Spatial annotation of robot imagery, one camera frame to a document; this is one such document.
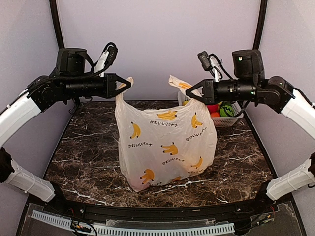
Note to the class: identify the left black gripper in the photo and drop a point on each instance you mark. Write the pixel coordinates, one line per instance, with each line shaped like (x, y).
(109, 89)

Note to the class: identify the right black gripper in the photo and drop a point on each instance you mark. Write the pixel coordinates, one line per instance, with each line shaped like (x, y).
(208, 90)

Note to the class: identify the banana print plastic bag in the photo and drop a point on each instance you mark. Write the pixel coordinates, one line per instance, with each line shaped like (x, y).
(159, 146)

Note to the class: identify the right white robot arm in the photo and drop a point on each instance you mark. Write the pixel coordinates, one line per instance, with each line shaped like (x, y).
(250, 85)

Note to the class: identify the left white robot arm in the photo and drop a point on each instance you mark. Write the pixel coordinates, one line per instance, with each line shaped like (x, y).
(74, 76)

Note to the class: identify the orange toy fruit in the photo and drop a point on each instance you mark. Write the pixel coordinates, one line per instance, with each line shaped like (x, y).
(215, 115)

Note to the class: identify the green watermelon toy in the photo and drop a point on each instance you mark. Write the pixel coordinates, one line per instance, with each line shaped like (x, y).
(226, 109)

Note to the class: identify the white plastic basket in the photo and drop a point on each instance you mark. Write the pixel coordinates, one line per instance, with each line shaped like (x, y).
(218, 121)

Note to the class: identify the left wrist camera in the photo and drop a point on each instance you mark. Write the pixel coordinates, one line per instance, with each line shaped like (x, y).
(106, 58)

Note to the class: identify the left black frame post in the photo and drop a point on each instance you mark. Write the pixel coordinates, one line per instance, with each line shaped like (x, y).
(56, 23)

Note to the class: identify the black frame post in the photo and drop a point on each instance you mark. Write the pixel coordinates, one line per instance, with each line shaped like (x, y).
(56, 23)
(260, 24)

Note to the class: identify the right black frame post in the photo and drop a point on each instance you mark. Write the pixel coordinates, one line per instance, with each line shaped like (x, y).
(260, 24)

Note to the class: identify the black front rail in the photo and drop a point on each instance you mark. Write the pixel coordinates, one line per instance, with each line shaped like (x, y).
(237, 212)

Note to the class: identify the white slotted cable duct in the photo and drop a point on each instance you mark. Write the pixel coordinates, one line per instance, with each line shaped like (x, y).
(135, 228)

